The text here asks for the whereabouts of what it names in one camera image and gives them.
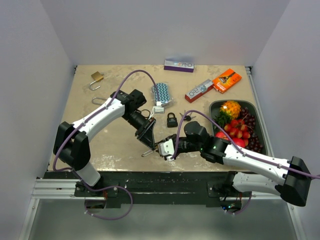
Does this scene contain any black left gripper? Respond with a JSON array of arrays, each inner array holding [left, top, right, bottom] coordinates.
[[122, 111, 157, 151]]

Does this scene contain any small brass padlock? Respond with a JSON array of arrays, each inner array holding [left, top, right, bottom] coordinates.
[[141, 148, 159, 158]]

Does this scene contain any black padlock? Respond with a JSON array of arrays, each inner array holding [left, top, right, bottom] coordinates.
[[166, 112, 178, 128]]

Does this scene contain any black-headed key bunch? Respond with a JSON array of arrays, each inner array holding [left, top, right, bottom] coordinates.
[[179, 112, 196, 122]]

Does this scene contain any brass padlock with keys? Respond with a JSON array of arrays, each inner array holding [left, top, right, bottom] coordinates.
[[91, 97, 107, 106]]

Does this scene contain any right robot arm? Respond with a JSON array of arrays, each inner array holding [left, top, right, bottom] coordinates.
[[157, 121, 312, 207]]

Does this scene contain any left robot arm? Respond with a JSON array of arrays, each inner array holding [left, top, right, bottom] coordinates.
[[53, 89, 156, 196]]

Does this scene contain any blue zigzag pouch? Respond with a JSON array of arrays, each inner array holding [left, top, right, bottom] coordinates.
[[151, 82, 174, 109]]

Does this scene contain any red white box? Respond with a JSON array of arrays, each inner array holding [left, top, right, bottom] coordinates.
[[184, 79, 214, 103]]

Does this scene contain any red apple left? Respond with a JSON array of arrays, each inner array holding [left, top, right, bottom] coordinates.
[[215, 131, 228, 140]]

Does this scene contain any red apple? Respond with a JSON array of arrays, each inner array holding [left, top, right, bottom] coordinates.
[[215, 131, 228, 140], [232, 137, 246, 148]]

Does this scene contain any grey fruit tray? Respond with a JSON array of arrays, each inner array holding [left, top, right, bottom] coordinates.
[[209, 100, 268, 155]]

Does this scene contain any toy pineapple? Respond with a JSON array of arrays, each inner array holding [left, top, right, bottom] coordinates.
[[214, 100, 241, 127]]

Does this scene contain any red apple right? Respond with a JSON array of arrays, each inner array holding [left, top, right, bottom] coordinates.
[[232, 137, 246, 148]]

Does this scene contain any purple white box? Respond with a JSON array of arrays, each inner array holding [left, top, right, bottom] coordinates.
[[163, 56, 195, 73]]

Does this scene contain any large brass padlock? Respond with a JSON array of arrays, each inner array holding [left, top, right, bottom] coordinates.
[[88, 71, 104, 91]]

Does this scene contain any dark grapes bunch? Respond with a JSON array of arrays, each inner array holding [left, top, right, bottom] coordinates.
[[236, 107, 264, 153]]

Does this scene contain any orange box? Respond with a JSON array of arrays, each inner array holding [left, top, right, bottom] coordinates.
[[212, 68, 242, 94]]

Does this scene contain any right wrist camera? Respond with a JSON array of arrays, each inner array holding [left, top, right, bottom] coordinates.
[[158, 140, 175, 161]]

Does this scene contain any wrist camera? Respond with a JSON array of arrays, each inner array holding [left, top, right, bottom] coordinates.
[[158, 140, 175, 161], [149, 106, 165, 118]]

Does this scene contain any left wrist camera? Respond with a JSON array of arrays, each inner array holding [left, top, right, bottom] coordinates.
[[149, 106, 165, 118]]

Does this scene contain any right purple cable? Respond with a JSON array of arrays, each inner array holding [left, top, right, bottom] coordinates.
[[172, 109, 320, 216]]

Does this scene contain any purple cable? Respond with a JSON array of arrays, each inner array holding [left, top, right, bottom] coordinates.
[[172, 109, 320, 216], [51, 69, 161, 220]]

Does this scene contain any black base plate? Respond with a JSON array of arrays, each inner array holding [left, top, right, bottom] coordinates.
[[43, 171, 250, 208]]

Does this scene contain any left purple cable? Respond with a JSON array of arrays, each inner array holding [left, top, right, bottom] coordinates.
[[51, 69, 161, 220]]

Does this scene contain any aluminium rail frame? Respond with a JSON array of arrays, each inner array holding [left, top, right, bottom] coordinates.
[[19, 179, 307, 240]]

